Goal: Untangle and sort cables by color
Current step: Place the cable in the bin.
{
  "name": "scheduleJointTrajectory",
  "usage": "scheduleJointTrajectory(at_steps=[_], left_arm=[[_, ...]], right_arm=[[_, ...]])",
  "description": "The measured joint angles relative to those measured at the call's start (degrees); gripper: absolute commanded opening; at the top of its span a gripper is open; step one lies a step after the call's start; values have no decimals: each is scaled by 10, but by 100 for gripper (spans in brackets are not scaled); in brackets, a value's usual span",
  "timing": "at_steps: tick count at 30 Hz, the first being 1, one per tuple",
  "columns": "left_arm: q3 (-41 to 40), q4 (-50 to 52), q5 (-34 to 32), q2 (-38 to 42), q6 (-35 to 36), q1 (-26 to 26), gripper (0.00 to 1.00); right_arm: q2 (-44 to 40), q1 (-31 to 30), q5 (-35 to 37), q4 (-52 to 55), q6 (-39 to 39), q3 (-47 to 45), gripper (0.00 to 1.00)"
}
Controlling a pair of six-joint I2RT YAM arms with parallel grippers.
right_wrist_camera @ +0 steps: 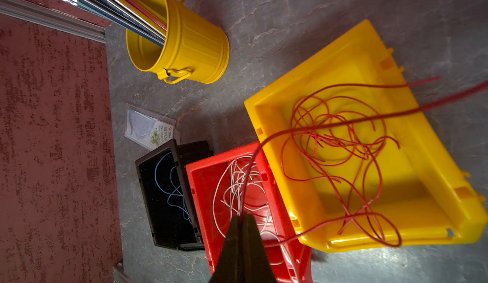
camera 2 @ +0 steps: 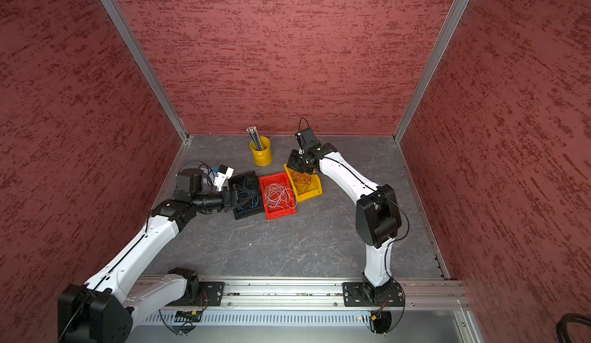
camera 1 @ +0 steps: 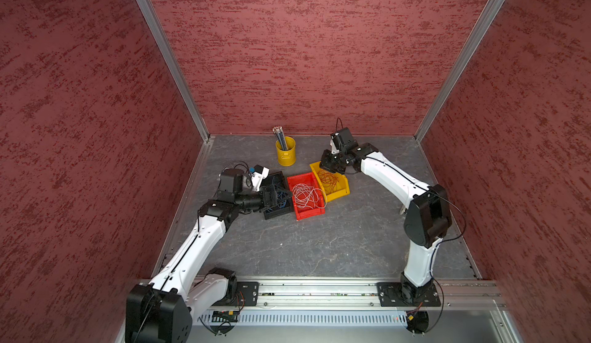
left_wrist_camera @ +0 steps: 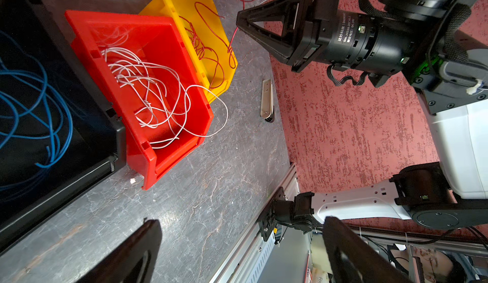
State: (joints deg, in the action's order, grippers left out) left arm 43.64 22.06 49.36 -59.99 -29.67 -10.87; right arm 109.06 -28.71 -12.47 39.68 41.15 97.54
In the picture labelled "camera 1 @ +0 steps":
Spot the bundle of metal rods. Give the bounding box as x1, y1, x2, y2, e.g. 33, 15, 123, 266
272, 126, 289, 151

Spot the red cable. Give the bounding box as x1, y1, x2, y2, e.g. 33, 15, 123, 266
317, 169, 341, 194

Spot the yellow plastic bin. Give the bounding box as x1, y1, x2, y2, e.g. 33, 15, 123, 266
309, 162, 350, 203

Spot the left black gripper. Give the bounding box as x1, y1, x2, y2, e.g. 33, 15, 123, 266
235, 184, 292, 211

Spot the red plastic bin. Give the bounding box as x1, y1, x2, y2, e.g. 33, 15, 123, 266
287, 172, 326, 221

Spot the left corner aluminium post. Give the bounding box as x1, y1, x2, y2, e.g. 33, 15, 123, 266
135, 0, 211, 143

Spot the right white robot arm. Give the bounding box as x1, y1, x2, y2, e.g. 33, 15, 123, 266
320, 127, 464, 306

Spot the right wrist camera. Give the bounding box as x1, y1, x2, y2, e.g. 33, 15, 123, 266
330, 133, 340, 155

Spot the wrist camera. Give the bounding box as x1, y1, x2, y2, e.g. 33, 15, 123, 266
330, 133, 340, 155
249, 164, 269, 192

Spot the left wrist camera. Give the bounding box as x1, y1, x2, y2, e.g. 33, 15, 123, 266
249, 164, 269, 192

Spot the black plastic bin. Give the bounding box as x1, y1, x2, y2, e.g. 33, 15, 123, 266
261, 171, 293, 220

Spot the blue cable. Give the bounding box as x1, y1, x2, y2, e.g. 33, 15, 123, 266
269, 190, 292, 214

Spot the white cable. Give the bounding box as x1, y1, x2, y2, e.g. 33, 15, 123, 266
292, 183, 326, 211

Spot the corner aluminium post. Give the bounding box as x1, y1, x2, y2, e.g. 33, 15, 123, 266
135, 0, 211, 143
415, 0, 506, 143

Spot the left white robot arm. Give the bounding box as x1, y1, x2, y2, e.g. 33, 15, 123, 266
124, 168, 292, 342

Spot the yellow metal cup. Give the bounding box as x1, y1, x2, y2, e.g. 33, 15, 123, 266
275, 137, 297, 167

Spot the right corner aluminium post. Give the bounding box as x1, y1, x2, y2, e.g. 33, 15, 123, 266
415, 0, 506, 143

